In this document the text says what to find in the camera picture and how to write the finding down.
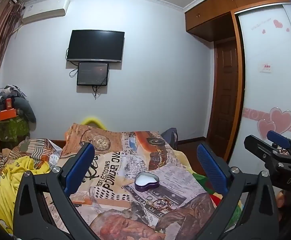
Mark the grey garment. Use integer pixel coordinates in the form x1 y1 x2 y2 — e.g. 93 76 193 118
14 97 37 125

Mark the yellow cloth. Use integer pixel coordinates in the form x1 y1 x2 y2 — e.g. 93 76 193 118
0 155 51 235

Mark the yellow plush object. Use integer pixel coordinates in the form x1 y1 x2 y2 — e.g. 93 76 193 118
82 116 106 130

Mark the tangle of bracelets and necklaces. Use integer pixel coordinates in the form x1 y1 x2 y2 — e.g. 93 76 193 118
149 198 178 212

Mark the small black wall monitor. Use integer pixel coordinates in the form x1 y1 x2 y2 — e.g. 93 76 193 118
77 62 109 86

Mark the orange box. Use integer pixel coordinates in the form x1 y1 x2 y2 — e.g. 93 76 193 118
0 109 18 121

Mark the brown wooden door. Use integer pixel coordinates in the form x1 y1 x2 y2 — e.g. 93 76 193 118
207 40 245 160

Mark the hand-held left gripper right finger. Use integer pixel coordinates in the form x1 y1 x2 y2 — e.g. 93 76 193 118
196 143 280 240

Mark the wooden overhead cabinet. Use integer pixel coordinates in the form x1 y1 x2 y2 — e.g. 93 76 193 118
185 0 290 42

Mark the purple heart-shaped tin box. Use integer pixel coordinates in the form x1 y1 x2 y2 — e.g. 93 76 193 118
134 172 159 193

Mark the black wall television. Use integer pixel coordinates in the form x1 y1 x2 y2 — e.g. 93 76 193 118
66 30 125 63

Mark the green patterned bedsheet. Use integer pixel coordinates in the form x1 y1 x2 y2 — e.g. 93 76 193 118
193 170 243 230

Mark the black monitor cable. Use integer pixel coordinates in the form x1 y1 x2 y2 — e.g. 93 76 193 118
92 85 103 98

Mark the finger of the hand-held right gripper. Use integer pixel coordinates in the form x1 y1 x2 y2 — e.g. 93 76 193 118
266 130 291 155
244 135 291 167

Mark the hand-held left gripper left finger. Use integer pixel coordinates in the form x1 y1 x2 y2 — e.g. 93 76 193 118
13 142 103 240

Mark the white air conditioner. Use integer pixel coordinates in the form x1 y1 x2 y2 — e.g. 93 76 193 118
22 0 70 25

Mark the pile of clothes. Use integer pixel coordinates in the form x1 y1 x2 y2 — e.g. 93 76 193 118
0 84 27 110

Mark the dark blue bag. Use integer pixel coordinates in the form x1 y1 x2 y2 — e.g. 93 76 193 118
161 127 178 148

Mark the green patterned cloth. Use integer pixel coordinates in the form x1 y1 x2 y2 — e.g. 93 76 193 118
0 117 31 143

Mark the white paper sticker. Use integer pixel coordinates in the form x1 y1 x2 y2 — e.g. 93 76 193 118
259 62 272 73

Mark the newspaper print blanket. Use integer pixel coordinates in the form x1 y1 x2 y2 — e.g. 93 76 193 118
0 123 236 240

